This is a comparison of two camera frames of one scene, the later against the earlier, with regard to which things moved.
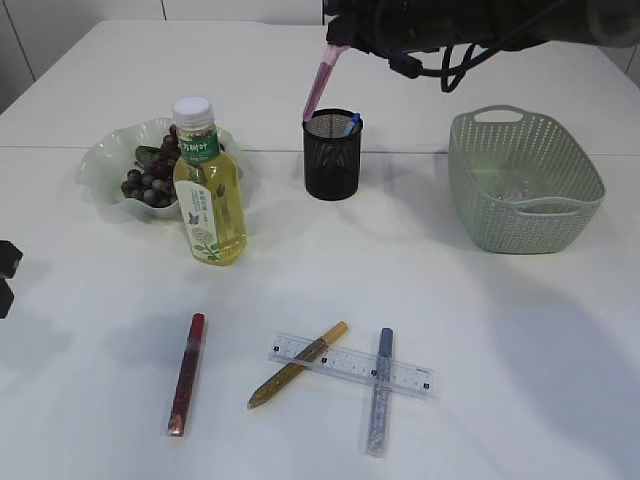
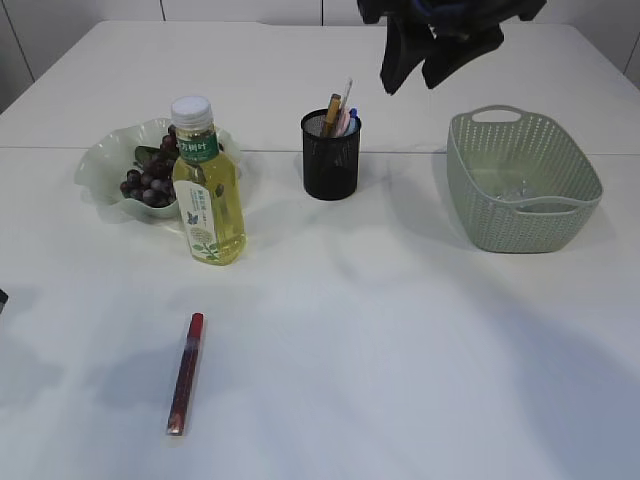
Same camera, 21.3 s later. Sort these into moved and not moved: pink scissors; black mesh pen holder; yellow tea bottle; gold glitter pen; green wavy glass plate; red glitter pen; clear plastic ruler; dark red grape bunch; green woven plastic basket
Moved: clear plastic ruler; pink scissors; gold glitter pen
Not moved: yellow tea bottle; dark red grape bunch; black mesh pen holder; red glitter pen; green wavy glass plate; green woven plastic basket
